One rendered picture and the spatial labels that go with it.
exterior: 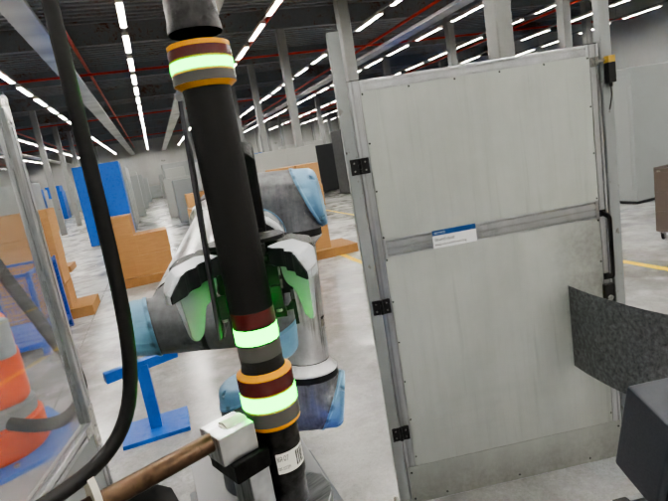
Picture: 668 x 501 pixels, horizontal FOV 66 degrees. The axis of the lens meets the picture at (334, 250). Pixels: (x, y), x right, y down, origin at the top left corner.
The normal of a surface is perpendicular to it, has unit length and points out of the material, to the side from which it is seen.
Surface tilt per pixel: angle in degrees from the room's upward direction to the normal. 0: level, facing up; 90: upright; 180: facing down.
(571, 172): 90
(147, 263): 90
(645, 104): 90
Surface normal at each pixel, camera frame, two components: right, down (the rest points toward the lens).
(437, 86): 0.12, 0.18
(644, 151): 0.33, 0.13
